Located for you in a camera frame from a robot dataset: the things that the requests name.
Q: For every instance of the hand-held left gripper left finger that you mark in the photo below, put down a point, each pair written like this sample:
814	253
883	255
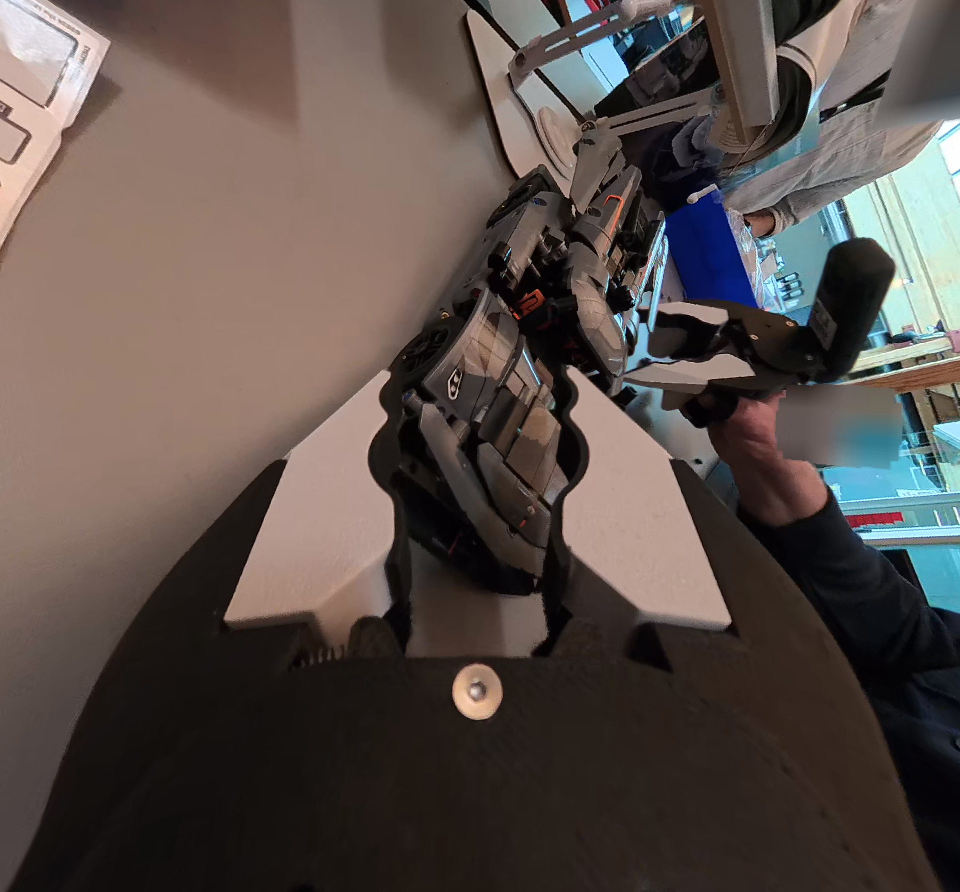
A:
315	532

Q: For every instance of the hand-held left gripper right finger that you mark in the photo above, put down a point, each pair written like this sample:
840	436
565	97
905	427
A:
637	532

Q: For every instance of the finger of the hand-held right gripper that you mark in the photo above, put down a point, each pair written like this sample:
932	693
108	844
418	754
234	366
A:
690	309
697	373

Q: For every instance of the grey toy brick car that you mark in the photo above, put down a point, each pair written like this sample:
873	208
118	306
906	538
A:
487	352

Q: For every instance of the person's right hand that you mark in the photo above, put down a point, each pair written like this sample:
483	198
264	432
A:
757	464

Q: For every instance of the blue plastic bin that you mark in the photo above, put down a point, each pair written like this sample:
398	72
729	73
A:
701	254

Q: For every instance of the white stand base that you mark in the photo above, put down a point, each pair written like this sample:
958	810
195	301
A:
517	104

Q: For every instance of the white printed sheet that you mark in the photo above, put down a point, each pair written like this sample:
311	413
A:
37	96

